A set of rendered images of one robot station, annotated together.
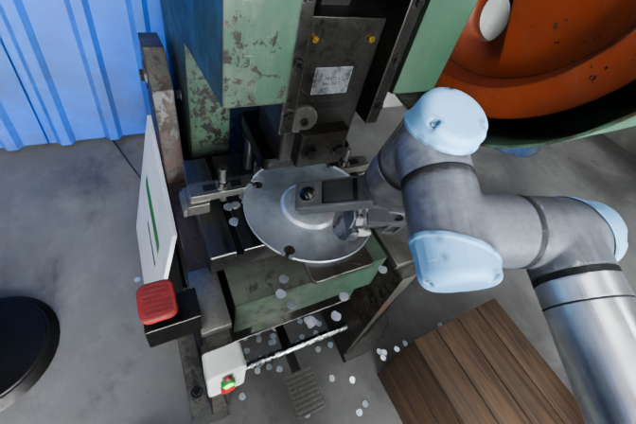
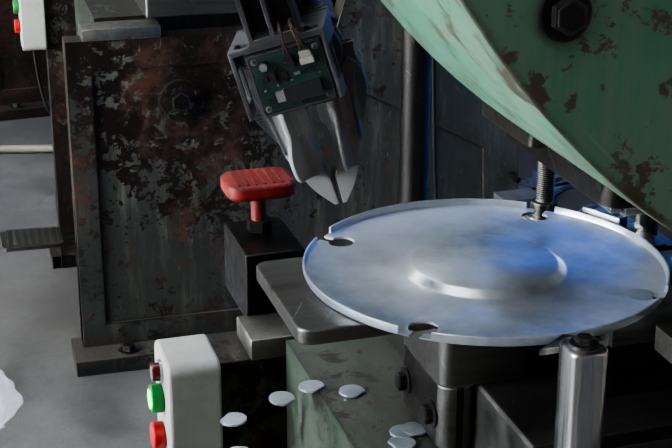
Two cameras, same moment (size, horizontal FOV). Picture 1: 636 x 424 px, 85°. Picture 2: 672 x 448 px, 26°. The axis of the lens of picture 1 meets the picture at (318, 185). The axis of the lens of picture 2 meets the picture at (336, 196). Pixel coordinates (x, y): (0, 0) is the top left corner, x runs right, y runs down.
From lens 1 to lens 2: 1.30 m
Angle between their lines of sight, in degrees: 89
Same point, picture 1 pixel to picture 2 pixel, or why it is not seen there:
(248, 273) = (366, 352)
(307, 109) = not seen: outside the picture
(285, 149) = not seen: hidden behind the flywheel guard
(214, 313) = (276, 324)
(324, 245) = (353, 274)
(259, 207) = (459, 218)
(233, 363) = (174, 356)
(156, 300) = (255, 177)
